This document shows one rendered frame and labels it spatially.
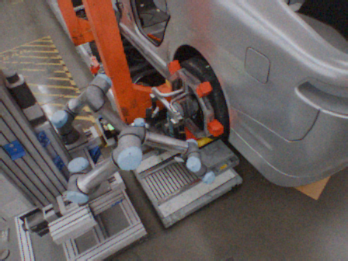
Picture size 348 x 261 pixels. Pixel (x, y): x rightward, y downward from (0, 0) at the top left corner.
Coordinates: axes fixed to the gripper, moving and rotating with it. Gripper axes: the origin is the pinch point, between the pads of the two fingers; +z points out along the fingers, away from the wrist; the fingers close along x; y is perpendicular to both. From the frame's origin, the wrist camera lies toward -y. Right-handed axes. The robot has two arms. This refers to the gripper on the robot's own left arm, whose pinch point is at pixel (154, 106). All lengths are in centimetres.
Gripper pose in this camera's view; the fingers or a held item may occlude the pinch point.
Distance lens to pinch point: 213.8
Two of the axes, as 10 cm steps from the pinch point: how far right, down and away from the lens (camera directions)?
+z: 2.6, -7.2, 6.5
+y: 1.0, 6.9, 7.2
